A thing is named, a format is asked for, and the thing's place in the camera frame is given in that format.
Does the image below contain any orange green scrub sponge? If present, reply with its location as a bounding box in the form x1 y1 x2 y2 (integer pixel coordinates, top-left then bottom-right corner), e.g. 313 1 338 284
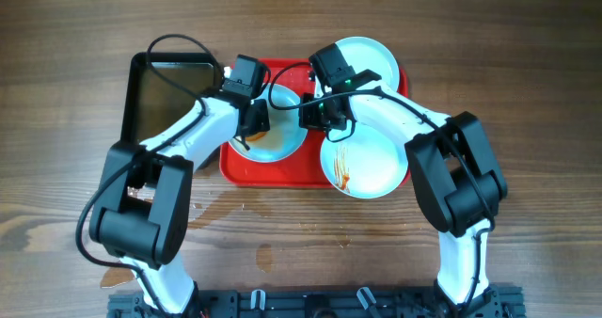
245 132 268 142

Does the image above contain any white plate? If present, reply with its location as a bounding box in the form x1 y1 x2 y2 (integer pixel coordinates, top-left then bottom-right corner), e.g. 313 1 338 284
309 36 406 97
229 103 308 163
320 123 408 199

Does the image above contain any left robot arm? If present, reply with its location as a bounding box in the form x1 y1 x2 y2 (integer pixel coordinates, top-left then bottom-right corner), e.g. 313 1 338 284
75 55 269 317

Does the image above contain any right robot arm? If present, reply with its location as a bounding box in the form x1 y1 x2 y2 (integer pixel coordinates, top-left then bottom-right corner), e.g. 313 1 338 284
298 38 508 316

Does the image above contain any red plastic serving tray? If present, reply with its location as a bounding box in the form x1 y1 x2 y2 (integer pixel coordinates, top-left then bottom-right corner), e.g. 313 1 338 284
219 58 409 188

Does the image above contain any black water basin tray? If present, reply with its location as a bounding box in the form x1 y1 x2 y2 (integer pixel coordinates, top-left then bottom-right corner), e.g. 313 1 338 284
120 53 222 143

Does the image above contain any left black cable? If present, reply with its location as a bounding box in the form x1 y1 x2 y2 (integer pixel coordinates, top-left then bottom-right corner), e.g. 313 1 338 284
74 33 272 318

